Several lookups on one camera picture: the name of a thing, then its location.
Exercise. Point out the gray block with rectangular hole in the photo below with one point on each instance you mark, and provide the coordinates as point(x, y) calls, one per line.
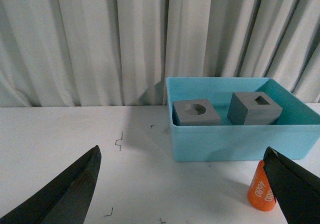
point(253, 108)

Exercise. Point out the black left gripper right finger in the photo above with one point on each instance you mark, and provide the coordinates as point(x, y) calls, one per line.
point(296, 189)

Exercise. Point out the gray block with round hole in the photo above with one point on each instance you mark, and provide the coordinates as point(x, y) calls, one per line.
point(195, 112)

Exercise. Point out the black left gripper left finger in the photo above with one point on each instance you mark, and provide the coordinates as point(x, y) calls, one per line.
point(65, 199)

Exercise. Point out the light blue plastic box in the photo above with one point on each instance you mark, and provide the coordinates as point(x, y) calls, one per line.
point(295, 133)

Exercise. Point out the white pleated curtain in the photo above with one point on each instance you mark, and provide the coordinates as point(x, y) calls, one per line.
point(119, 52)

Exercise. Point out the orange cylinder with white text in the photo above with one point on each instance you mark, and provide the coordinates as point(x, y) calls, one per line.
point(260, 194)

